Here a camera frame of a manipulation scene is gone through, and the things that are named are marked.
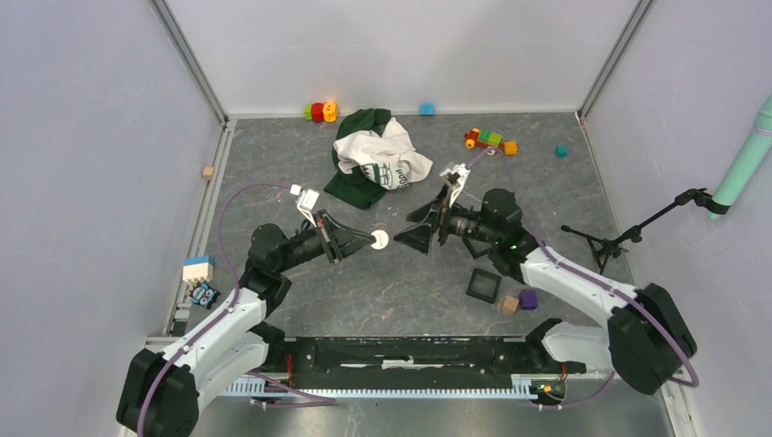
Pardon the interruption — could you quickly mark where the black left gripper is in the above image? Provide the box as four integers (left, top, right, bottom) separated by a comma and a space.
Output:
276, 209, 375, 273

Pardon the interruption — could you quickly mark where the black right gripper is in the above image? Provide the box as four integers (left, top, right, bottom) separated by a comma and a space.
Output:
394, 182, 500, 254

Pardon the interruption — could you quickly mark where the white round brooch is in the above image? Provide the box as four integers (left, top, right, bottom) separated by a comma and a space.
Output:
371, 229, 390, 250

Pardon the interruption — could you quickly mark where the white and green t-shirt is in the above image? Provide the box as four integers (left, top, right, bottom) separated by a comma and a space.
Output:
324, 108, 433, 210

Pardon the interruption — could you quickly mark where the black square frame tray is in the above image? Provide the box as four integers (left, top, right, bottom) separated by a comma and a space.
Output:
462, 237, 492, 259
465, 268, 502, 304

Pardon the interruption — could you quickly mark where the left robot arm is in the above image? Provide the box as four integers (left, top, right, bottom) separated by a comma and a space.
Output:
116, 210, 389, 436

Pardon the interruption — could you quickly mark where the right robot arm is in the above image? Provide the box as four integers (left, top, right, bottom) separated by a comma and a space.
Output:
394, 188, 700, 394

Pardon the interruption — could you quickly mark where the colourful toy block train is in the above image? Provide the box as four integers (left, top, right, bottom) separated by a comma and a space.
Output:
464, 128, 518, 156

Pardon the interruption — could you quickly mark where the blue round toy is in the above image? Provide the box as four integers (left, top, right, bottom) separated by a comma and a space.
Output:
418, 102, 436, 117

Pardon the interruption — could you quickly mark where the purple cube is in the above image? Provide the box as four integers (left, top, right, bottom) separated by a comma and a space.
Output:
519, 289, 538, 310

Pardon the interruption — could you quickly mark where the red green orange toy stack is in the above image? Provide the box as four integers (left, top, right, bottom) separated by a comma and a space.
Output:
304, 101, 339, 123

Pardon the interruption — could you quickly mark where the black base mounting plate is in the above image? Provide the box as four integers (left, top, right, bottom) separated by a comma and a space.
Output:
258, 336, 587, 390

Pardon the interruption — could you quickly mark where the teal cube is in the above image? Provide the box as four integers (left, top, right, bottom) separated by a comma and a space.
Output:
554, 145, 568, 158

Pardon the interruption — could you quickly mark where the blue and white block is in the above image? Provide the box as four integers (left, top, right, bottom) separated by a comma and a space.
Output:
181, 255, 215, 286

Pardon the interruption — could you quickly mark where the blue owl toy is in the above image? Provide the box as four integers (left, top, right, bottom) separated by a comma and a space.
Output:
188, 283, 221, 310

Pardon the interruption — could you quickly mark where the black tripod stand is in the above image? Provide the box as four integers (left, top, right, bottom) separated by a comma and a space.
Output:
561, 188, 730, 275

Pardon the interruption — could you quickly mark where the teal padded pole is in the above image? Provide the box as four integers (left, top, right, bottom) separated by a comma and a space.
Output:
708, 97, 771, 219

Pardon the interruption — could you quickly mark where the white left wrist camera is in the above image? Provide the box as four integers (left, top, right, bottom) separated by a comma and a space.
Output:
289, 184, 320, 227

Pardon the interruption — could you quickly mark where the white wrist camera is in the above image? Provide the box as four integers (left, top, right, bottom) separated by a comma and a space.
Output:
440, 163, 470, 208
289, 184, 320, 227

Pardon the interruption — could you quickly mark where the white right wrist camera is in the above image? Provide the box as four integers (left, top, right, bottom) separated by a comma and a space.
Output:
440, 163, 470, 208

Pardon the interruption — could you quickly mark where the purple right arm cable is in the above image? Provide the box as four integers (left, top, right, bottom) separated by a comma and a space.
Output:
464, 147, 701, 412

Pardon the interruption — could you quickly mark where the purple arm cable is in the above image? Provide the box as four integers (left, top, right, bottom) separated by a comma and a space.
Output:
464, 147, 701, 412
136, 182, 339, 437

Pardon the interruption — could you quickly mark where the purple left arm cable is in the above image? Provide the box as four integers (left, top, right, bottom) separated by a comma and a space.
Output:
136, 182, 339, 437

